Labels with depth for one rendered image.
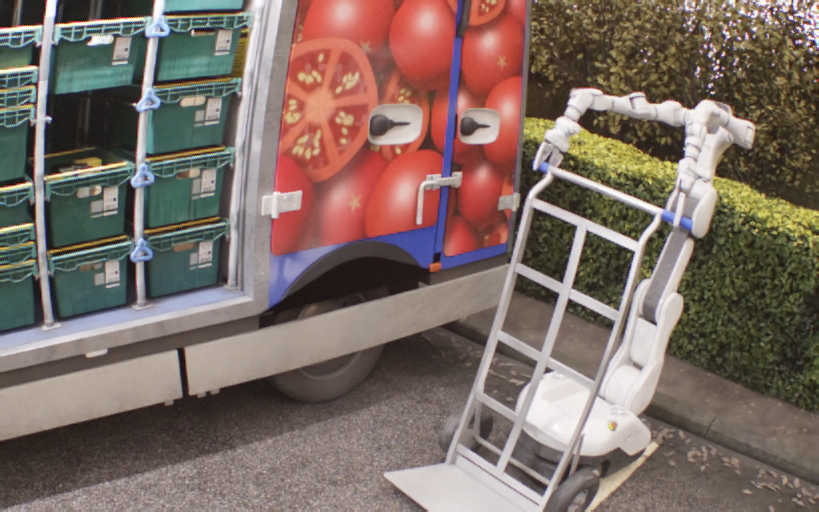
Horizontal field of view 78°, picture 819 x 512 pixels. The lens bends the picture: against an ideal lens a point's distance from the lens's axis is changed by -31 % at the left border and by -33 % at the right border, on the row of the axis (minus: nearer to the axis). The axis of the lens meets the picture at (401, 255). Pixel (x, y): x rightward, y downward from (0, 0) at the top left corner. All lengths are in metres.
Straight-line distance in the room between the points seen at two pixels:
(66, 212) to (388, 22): 1.48
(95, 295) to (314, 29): 1.26
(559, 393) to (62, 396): 2.00
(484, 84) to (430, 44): 0.42
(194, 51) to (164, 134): 0.32
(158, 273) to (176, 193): 0.30
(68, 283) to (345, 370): 1.54
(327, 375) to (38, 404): 1.59
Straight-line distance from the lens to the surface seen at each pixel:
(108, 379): 2.38
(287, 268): 2.64
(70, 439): 2.86
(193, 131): 2.45
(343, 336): 2.94
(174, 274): 2.56
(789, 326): 3.73
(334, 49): 2.54
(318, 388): 3.13
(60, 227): 2.29
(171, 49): 2.35
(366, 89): 2.67
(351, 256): 2.81
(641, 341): 2.94
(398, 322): 3.15
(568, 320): 4.16
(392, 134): 2.85
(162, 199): 2.44
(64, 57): 2.20
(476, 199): 3.29
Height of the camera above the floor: 1.63
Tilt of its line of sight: 18 degrees down
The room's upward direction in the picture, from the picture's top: 6 degrees clockwise
